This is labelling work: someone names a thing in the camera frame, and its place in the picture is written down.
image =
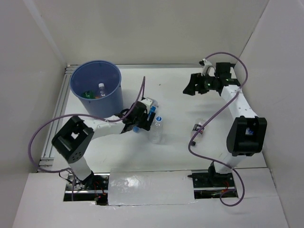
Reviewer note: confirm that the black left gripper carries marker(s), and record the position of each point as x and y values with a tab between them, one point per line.
146	124

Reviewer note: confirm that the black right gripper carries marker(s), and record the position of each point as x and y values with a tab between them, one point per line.
191	88

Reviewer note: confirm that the crushed bottle blue label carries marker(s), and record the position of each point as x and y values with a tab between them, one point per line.
152	109

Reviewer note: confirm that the clear bottle white blue cap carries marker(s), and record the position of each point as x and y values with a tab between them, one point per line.
155	133

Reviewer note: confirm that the clear unlabelled plastic bottle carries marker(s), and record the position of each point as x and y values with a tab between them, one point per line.
102	92

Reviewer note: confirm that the green plastic bottle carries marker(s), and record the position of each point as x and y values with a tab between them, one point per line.
88	95

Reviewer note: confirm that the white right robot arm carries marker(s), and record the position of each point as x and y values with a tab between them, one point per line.
239	145

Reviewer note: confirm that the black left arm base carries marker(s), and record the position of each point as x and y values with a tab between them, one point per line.
95	190

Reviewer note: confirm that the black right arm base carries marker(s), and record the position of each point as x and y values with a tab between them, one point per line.
209	186

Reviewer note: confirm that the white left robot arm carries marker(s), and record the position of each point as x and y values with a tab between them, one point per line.
74	137

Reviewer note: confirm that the blue plastic bin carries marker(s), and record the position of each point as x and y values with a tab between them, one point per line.
97	84

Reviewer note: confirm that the white front cover panel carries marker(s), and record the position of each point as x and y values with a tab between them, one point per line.
150	188

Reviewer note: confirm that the blue label bottle far right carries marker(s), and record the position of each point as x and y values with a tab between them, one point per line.
249	131

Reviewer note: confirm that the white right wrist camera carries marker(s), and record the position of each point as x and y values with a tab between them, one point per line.
206	65

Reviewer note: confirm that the aluminium table edge rail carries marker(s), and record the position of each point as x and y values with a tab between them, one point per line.
48	154

